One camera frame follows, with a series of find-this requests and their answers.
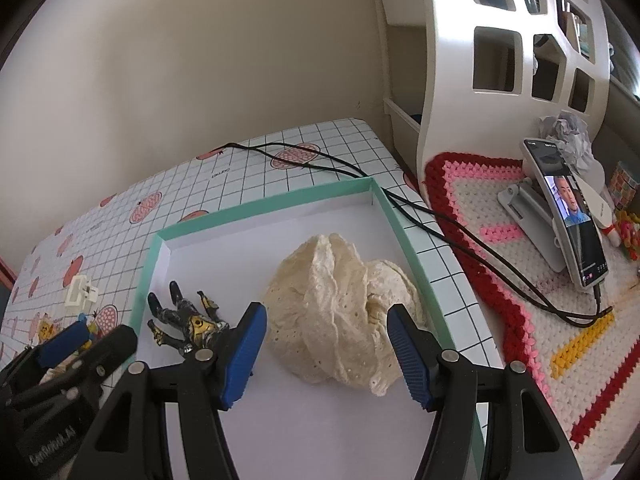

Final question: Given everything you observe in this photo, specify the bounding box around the black gold action figure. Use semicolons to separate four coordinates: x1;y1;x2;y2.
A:
146;281;230;356

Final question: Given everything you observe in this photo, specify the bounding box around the colourful block toy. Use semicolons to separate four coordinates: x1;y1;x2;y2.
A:
77;312;103;351

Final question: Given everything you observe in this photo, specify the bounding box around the white plastic hair claw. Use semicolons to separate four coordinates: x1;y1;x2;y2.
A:
65;275;99;311

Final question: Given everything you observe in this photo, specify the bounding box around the teal rimmed white tray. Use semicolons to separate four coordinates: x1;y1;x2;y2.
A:
130;179;452;479

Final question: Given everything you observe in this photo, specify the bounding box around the cream lace cloth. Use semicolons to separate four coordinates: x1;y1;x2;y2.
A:
262;233;428;396

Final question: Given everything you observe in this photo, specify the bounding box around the grid pomegranate tablecloth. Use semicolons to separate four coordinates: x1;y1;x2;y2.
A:
1;119;501;365

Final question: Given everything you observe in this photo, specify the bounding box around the crocheted red pink mat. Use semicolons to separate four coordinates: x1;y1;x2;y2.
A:
422;152;639;479

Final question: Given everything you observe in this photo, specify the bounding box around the grey phone stand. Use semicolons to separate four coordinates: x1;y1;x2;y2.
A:
497;178;566;273

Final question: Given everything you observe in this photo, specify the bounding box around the smartphone with lit screen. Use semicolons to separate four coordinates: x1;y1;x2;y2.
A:
522;139;608;292

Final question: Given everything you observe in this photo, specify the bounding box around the red yellow small toy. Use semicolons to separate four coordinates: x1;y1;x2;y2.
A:
603;210;640;261

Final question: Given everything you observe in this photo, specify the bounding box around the patterned small box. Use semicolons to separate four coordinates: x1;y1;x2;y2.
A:
608;160;639;210

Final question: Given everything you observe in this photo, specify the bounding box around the crumpled grey paper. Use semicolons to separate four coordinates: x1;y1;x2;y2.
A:
539;110;596;176

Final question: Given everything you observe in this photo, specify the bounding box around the white cutout shelf unit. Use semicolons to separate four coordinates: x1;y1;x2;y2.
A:
374;0;610;174

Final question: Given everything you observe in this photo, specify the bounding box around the black charging cable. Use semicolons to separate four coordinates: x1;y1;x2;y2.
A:
214;142;615;322

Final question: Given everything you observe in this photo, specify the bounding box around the white hairbrush handle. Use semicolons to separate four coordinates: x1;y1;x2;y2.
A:
574;174;614;232

